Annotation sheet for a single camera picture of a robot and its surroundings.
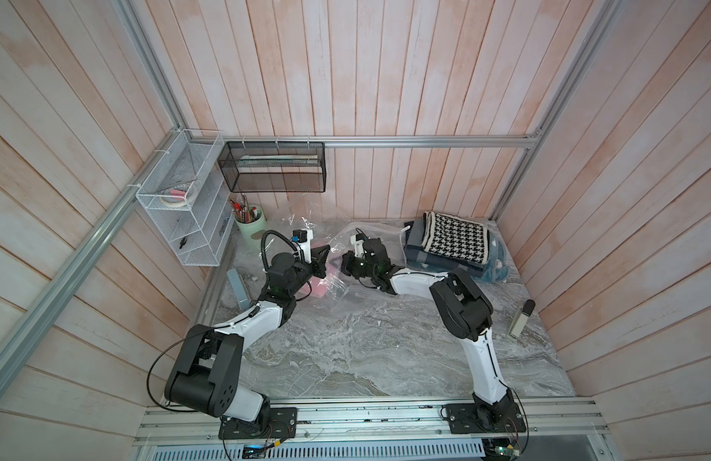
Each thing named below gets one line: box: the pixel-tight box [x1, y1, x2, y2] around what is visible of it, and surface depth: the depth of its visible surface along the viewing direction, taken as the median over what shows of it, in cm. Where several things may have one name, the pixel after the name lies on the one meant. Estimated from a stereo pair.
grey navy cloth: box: [403, 218, 490, 274], surface depth 103 cm
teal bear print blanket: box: [471, 229, 511, 284], surface depth 100 cm
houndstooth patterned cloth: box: [420, 211, 489, 266], surface depth 103 cm
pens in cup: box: [228, 193, 262, 224], surface depth 102 cm
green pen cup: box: [234, 205, 267, 251], surface depth 103 cm
